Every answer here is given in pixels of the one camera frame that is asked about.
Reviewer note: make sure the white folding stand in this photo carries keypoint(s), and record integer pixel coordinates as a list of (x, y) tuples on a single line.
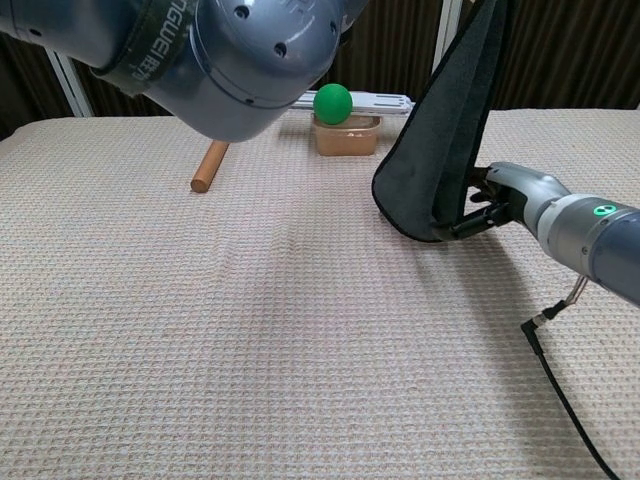
[(380, 102)]

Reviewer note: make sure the wooden rolling pin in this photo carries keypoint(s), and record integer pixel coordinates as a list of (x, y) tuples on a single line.
[(207, 167)]

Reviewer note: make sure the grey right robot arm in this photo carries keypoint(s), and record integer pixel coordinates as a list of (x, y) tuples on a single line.
[(600, 235)]

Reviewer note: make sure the dark pleated curtain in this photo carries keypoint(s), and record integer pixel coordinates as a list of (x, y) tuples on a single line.
[(575, 50)]

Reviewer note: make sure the white metal frame post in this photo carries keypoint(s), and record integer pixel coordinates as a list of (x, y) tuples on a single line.
[(450, 20), (75, 95)]

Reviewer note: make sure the beige woven tablecloth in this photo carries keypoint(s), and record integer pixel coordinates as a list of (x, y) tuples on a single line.
[(250, 350)]

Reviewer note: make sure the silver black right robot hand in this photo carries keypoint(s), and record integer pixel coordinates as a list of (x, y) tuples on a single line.
[(525, 190)]

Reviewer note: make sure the pink and grey towel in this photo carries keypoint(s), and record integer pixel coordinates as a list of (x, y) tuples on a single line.
[(440, 150)]

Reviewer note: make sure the green ball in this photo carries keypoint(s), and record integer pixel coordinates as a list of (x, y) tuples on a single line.
[(332, 102)]

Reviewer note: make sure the tan plastic container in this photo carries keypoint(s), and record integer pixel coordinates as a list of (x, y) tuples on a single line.
[(345, 142)]

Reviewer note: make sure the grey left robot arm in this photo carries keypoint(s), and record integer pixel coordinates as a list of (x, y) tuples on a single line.
[(225, 60)]

